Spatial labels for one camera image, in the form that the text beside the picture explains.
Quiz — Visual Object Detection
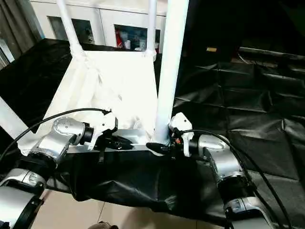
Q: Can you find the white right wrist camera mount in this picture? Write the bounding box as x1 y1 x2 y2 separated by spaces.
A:
168 112 194 157

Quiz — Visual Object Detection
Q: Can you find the long black bar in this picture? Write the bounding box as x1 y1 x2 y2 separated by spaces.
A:
238 47 305 59

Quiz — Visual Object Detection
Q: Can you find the white plastic table top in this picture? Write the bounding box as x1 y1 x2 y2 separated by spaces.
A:
18 49 173 156

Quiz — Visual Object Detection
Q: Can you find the grey curtain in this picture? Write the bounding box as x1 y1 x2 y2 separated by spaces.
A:
0 0 43 65

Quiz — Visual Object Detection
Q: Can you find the white glass-door cabinet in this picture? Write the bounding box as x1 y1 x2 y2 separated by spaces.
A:
30 0 168 53

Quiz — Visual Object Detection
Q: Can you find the black table mat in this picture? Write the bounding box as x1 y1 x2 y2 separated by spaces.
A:
0 38 305 227

